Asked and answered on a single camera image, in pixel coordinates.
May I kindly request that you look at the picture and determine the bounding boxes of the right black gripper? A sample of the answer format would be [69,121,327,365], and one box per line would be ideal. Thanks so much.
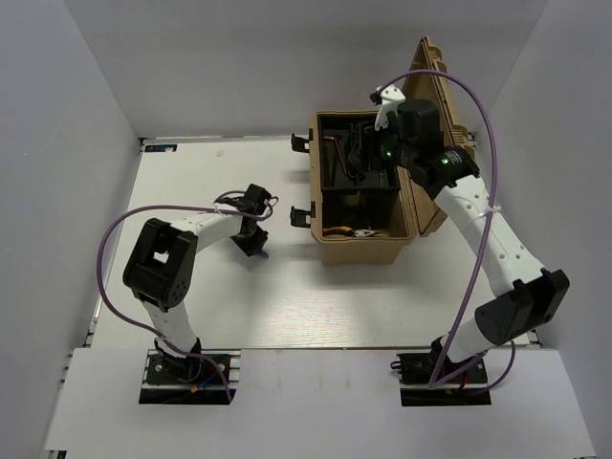
[348,113,416,174]

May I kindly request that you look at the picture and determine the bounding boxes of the brown long hex key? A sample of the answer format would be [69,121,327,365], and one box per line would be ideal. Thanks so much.
[321,137,338,189]

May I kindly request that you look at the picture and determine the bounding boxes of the tan plastic toolbox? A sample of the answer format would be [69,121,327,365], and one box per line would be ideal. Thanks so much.
[290,37,475,265]

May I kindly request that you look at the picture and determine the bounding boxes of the yellow black needle-nose pliers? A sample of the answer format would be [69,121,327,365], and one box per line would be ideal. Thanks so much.
[351,229,386,238]

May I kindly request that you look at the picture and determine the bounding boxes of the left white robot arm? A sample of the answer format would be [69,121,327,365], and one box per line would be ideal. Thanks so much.
[122,184,274,382]

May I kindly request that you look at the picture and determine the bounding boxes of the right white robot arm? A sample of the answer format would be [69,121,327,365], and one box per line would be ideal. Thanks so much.
[375,97,570,382]

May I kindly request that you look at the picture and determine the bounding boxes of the black toolbox inner tray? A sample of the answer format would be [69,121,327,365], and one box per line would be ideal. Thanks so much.
[317,112,400,194]

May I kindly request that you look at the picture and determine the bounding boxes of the blue label sticker left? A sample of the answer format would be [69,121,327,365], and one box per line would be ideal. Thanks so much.
[143,143,178,153]

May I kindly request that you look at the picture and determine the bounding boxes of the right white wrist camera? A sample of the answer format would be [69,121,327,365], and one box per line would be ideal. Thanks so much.
[370,84,405,131]

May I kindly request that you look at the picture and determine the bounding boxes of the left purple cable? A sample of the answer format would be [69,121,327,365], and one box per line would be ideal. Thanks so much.
[96,190,281,403]

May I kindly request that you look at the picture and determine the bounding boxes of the purple cable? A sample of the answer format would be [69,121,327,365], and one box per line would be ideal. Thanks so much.
[96,190,281,403]
[372,69,517,396]

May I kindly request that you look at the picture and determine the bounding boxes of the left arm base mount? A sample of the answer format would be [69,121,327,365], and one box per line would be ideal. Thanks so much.
[139,350,230,406]

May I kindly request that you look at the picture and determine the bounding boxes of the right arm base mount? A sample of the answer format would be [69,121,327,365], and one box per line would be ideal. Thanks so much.
[391,351,492,408]

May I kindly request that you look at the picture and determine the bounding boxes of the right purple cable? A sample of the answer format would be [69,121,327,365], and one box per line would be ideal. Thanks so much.
[372,69,517,396]

